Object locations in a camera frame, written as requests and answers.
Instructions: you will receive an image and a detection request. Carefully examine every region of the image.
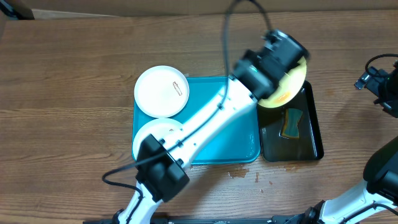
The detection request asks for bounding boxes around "yellow-green rimmed plate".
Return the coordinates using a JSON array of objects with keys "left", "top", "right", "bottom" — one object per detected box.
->
[{"left": 258, "top": 57, "right": 307, "bottom": 108}]

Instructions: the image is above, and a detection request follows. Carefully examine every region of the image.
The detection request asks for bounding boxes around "green yellow sponge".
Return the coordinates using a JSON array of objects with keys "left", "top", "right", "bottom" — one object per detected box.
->
[{"left": 280, "top": 108, "right": 303, "bottom": 139}]

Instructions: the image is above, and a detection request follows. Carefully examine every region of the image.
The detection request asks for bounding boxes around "white plate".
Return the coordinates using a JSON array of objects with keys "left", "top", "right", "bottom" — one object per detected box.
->
[
  {"left": 134, "top": 65, "right": 190, "bottom": 118},
  {"left": 132, "top": 118, "right": 182, "bottom": 160}
]

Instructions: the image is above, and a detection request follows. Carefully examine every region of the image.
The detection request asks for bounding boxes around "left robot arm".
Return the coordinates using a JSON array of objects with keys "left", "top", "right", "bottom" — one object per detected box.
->
[{"left": 115, "top": 30, "right": 309, "bottom": 223}]

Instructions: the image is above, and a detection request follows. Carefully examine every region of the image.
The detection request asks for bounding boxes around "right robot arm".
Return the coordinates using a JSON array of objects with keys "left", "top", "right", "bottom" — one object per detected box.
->
[{"left": 285, "top": 66, "right": 397, "bottom": 223}]

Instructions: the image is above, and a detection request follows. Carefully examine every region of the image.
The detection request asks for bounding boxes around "black rectangular water tray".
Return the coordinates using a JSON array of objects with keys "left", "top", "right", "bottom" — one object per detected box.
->
[{"left": 257, "top": 81, "right": 324, "bottom": 162}]

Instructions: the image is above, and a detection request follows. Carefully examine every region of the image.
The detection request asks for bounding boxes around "teal plastic tray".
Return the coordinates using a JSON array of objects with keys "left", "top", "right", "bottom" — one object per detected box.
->
[{"left": 132, "top": 76, "right": 261, "bottom": 166}]

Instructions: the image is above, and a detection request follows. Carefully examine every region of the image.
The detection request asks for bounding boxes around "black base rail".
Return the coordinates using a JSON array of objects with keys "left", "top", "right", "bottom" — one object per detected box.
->
[{"left": 83, "top": 214, "right": 360, "bottom": 224}]

